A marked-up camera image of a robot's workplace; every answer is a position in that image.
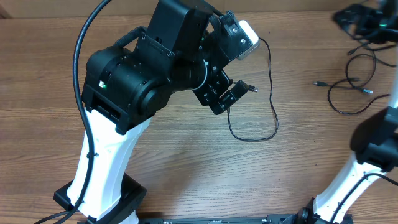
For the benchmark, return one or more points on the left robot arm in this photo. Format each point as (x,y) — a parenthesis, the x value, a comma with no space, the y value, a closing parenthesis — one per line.
(186,46)

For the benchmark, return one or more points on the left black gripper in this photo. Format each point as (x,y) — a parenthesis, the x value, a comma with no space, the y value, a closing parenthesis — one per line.
(221,83)

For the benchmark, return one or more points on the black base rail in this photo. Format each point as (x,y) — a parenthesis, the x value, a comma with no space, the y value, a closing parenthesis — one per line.
(217,220)

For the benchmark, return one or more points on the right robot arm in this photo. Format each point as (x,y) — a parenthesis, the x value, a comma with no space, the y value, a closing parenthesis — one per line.
(374,141)

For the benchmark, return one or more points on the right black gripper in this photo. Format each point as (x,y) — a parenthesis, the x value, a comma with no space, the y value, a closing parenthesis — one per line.
(364,12)

